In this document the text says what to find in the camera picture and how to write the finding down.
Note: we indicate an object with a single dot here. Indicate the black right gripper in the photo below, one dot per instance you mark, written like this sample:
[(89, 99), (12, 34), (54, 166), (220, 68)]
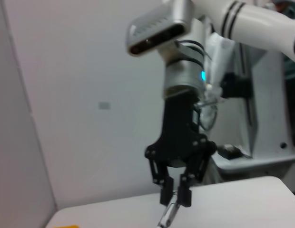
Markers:
[(178, 133)]

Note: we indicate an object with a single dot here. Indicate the silver ballpoint pen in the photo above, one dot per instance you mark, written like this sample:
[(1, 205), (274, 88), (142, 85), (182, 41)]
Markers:
[(169, 213)]

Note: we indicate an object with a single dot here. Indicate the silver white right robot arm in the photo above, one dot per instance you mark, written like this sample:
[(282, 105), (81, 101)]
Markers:
[(185, 71)]

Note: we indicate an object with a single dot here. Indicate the yellow plastic bin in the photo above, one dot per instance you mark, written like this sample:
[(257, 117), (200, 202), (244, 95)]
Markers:
[(65, 226)]

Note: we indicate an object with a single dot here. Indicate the black block on cabinet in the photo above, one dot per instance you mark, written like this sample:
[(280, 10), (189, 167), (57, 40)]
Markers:
[(238, 85)]

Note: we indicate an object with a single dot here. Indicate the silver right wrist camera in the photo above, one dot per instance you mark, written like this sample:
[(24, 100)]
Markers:
[(157, 28)]

